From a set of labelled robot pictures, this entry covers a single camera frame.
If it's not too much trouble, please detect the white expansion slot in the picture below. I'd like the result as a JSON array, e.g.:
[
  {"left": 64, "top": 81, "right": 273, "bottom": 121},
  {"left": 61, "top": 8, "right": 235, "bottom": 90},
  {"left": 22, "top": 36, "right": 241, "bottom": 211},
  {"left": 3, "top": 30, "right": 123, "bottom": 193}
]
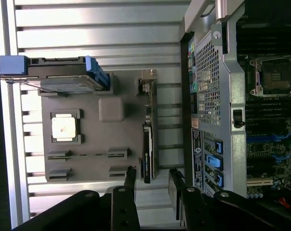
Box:
[{"left": 246, "top": 179, "right": 274, "bottom": 188}]

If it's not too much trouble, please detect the grey parts rack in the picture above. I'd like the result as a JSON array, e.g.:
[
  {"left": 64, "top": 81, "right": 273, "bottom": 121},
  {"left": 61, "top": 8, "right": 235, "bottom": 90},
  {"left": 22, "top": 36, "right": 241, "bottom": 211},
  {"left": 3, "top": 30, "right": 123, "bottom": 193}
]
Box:
[{"left": 38, "top": 69, "right": 158, "bottom": 183}]

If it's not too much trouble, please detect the green motherboard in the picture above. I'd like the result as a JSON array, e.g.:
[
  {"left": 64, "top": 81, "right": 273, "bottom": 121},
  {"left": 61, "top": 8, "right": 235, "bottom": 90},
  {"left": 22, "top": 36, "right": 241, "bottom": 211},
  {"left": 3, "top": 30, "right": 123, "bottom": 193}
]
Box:
[{"left": 237, "top": 23, "right": 291, "bottom": 200}]

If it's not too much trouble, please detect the long blue expansion slot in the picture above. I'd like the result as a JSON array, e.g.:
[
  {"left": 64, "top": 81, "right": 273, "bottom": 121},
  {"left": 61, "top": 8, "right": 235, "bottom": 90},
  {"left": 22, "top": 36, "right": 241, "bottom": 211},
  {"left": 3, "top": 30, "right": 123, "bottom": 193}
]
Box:
[{"left": 246, "top": 134, "right": 291, "bottom": 143}]

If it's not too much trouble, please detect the silver CPU chip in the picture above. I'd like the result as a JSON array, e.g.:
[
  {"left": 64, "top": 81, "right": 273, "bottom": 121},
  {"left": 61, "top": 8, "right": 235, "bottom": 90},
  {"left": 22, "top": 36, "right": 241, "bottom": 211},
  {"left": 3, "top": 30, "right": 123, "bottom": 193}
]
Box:
[{"left": 51, "top": 117, "right": 76, "bottom": 140}]

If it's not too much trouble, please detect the short blue expansion slot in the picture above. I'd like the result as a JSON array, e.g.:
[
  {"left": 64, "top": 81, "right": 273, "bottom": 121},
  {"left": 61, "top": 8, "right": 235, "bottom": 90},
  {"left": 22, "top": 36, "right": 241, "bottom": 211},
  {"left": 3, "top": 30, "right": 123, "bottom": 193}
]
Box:
[{"left": 271, "top": 153, "right": 291, "bottom": 162}]

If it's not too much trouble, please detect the open grey PC case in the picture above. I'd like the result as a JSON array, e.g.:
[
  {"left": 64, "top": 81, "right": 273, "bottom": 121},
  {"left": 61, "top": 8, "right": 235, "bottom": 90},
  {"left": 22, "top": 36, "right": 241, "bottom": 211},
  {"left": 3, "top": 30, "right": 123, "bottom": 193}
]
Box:
[{"left": 180, "top": 0, "right": 291, "bottom": 218}]

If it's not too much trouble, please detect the hard disk blue caddy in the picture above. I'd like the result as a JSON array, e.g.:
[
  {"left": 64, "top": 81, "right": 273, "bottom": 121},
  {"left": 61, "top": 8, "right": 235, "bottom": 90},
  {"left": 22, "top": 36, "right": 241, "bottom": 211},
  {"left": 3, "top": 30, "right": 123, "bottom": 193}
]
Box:
[{"left": 0, "top": 55, "right": 111, "bottom": 94}]

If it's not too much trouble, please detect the CPU socket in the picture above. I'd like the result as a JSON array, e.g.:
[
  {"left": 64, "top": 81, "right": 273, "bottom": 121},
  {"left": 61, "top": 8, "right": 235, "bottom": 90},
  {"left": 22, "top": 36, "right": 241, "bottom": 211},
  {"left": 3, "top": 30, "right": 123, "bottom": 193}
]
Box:
[{"left": 248, "top": 54, "right": 291, "bottom": 97}]

